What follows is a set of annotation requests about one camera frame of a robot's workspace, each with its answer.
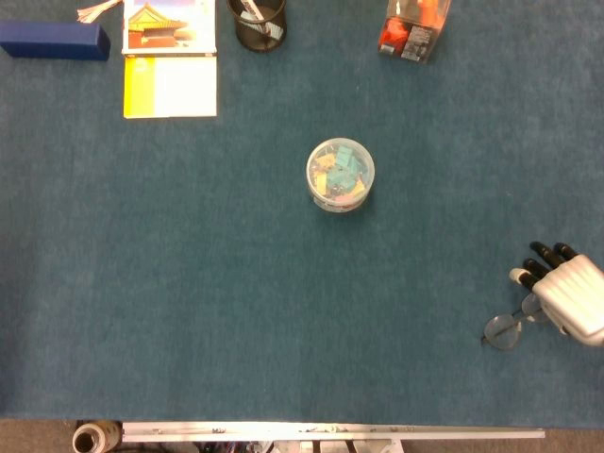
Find aluminium profile rail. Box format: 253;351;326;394
121;422;546;444

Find clear box with orange items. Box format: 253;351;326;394
377;0;453;66

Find pale tassel bookmark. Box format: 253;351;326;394
76;0;125;24

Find blue felt table cover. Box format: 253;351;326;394
0;0;604;429

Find red white marker pen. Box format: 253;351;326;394
241;0;271;34

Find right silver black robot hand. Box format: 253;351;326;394
508;241;604;348

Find brown tape roll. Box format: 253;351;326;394
72;421;124;453

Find black mesh pen holder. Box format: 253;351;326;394
226;0;288;54

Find white robot base bracket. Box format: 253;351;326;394
271;441;402;453

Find book with palace picture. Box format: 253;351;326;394
121;0;219;58

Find thin-framed eyeglasses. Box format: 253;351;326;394
479;293;551;351

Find clear tub of binder clips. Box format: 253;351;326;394
305;137;377;213

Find navy blue rectangular box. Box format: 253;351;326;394
0;19;111;62

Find yellow and white booklet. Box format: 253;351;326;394
123;55;219;120

